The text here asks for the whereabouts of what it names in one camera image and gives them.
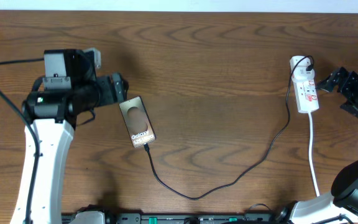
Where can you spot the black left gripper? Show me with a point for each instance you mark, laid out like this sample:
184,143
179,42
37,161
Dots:
108,95

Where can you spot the Galaxy S25 Ultra smartphone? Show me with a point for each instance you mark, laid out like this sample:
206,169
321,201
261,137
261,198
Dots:
137,121

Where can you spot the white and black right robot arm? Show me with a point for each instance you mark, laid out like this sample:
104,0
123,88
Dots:
341,203

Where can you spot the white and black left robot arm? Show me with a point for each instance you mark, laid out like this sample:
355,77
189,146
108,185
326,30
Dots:
69,87

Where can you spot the white power strip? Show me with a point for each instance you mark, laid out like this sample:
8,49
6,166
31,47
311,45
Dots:
302,76

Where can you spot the black mounting rail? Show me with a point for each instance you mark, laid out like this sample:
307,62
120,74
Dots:
97,217

